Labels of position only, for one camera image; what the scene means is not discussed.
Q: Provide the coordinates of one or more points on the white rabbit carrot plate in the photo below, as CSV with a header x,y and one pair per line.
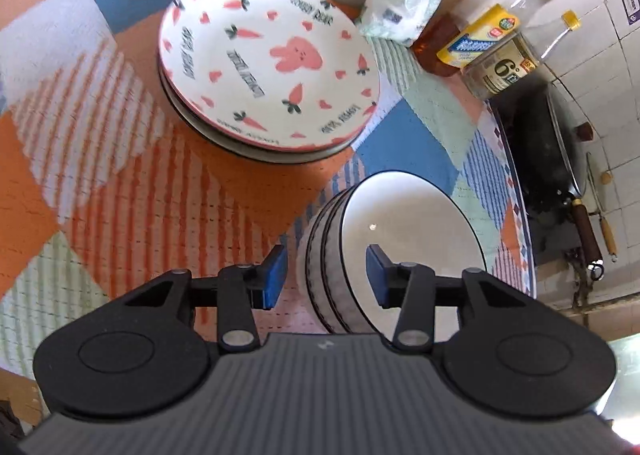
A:
x,y
270,60

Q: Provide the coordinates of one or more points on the colourful patterned table mat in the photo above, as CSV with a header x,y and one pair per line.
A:
x,y
100,145

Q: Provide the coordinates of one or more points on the wall sticker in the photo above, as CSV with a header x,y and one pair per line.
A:
x,y
631,5

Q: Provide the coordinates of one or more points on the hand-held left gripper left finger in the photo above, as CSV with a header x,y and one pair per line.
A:
x,y
274,280

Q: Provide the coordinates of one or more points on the blue fried egg plate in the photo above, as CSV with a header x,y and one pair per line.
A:
x,y
260,156

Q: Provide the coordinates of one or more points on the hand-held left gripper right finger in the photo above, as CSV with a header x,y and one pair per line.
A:
x,y
377,280

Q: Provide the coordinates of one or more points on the black wok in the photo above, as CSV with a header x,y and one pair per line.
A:
x,y
545,160

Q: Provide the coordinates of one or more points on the clear vinegar bottle yellow cap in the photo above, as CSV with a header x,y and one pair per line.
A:
x,y
505,67

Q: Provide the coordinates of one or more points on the oil bottle yellow label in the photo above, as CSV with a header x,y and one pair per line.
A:
x,y
470,35

